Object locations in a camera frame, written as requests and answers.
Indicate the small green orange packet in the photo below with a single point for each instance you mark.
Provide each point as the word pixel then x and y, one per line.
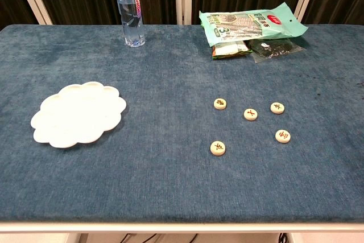
pixel 227 49

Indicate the teal dishcloth package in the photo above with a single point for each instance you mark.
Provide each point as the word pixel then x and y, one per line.
pixel 244 24

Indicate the white flower-shaped paint palette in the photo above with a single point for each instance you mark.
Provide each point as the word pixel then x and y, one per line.
pixel 76 115

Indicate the clear bag with black contents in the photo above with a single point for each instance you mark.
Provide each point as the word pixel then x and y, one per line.
pixel 270 48

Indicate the clear plastic water bottle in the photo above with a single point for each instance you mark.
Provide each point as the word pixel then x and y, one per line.
pixel 130 12

